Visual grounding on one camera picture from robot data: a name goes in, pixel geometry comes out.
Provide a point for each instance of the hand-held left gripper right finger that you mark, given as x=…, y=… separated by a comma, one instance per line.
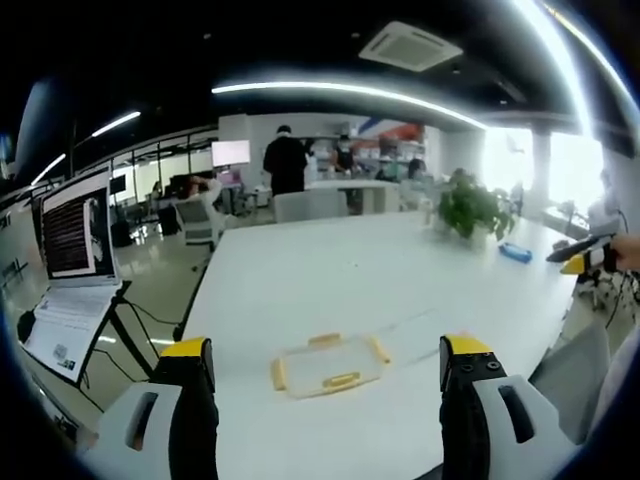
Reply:
x=500, y=425

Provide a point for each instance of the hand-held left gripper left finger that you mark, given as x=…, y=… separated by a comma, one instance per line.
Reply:
x=150, y=425

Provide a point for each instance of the person's right hand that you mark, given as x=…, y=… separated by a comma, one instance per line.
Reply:
x=629, y=252

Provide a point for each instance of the blue flat case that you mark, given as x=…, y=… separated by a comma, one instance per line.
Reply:
x=516, y=251

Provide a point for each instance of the black laptop stand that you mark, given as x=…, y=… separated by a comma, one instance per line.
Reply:
x=122, y=330

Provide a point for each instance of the green potted plant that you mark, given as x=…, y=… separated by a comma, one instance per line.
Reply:
x=472, y=205

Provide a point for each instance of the clear lid with yellow clips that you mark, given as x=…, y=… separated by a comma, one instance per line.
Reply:
x=331, y=365

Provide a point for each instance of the open silver laptop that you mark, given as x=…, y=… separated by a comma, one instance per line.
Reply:
x=75, y=240

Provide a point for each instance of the white office chair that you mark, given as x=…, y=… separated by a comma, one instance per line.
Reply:
x=197, y=225

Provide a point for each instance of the ceiling air conditioner vent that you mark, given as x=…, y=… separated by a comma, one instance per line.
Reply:
x=411, y=46

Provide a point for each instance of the long ceiling light strip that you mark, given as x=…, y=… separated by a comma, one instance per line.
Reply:
x=350, y=95

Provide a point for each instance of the computer monitor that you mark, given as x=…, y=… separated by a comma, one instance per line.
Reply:
x=231, y=153

